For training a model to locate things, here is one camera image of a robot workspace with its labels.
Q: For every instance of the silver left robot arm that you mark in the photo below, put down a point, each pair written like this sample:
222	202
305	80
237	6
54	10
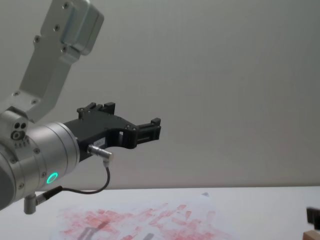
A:
50	150

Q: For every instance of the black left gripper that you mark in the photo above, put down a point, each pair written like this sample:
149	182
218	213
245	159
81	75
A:
95	127

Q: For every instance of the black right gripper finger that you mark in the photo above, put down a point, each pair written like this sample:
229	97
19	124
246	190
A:
314	217

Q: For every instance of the white table cloth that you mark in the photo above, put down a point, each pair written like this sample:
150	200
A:
262	212

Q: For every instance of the white sheet with red stains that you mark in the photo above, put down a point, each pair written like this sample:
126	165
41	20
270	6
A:
140	222

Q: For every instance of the brown cardboard box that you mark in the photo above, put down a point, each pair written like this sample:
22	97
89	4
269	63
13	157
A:
312	236

